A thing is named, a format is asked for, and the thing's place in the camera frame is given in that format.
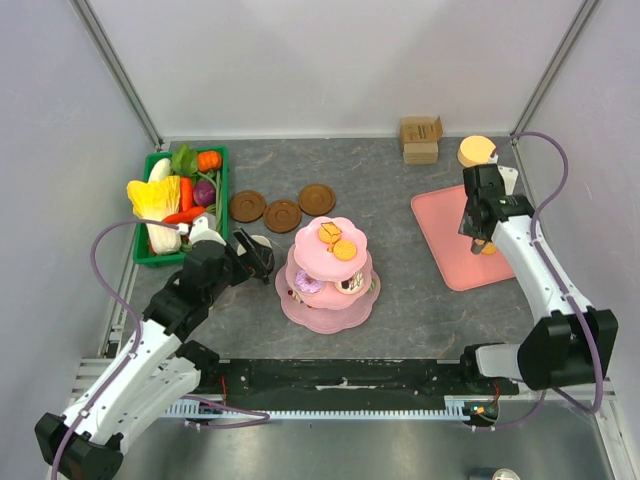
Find toy green beans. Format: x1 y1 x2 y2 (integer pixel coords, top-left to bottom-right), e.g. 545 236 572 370
180 172 224 248

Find toy green leaf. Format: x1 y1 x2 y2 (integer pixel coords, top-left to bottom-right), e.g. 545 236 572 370
171 144 198 178

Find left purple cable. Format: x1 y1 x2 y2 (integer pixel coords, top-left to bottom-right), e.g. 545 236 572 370
49 218 271 479

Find black mug white inside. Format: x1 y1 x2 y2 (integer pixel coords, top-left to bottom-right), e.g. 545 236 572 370
250 235 275 284

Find white chocolate drizzle donut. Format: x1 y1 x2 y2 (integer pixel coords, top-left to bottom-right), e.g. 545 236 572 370
335 271 365 295

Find purple donut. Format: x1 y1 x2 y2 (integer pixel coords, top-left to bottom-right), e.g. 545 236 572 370
294 269 324 295

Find round biscuit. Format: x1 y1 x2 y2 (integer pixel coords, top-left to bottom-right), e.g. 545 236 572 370
332 239 357 261
318 222 342 245
481 242 497 255

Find purple cable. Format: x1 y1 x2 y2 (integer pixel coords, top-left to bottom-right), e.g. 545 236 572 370
49 218 271 479
459 131 609 431

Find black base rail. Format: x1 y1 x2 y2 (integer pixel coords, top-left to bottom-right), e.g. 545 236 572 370
196 358 519 397

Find toy purple onion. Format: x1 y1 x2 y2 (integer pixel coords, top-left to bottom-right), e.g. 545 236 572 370
193 180 216 207

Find green white cake slice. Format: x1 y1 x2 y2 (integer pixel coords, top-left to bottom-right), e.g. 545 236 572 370
367 277 377 293

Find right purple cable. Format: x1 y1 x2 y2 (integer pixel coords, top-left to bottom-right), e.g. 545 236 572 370
459 131 609 431

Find pink three-tier cake stand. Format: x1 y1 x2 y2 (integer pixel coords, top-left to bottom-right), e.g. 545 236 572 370
275 216 381 334

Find brown saucer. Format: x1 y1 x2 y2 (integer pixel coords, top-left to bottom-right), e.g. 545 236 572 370
298 184 336 216
229 190 266 223
263 199 302 234

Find cardboard box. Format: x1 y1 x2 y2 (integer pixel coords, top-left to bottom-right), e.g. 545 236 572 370
400 116 443 165

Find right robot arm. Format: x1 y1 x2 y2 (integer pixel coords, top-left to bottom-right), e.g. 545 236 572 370
457 164 618 394

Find toy white radish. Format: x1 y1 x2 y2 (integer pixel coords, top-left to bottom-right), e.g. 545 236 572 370
147 158 172 183

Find round biscuit top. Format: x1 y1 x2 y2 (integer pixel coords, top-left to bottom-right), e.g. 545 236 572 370
332 239 357 261

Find pink dessert tray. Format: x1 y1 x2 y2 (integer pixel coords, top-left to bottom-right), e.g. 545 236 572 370
411 185 515 292

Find brown saucer middle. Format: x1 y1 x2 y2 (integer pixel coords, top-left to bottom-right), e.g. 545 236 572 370
263 199 302 234

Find green vegetable crate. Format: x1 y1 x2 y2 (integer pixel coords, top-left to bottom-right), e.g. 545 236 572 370
132 146 229 268

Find toy napa cabbage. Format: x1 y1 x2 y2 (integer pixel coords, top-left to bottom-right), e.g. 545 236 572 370
126 175 181 255

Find brown saucer right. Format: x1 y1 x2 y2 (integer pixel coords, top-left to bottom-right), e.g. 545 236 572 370
298 184 336 216

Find toy pumpkin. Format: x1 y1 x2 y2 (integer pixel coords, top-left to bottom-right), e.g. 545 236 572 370
197 150 223 173

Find brown saucer left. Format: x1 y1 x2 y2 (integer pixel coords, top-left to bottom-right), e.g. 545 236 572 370
229 190 266 223

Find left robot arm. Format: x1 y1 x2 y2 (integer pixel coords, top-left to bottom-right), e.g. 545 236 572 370
35 214 275 479

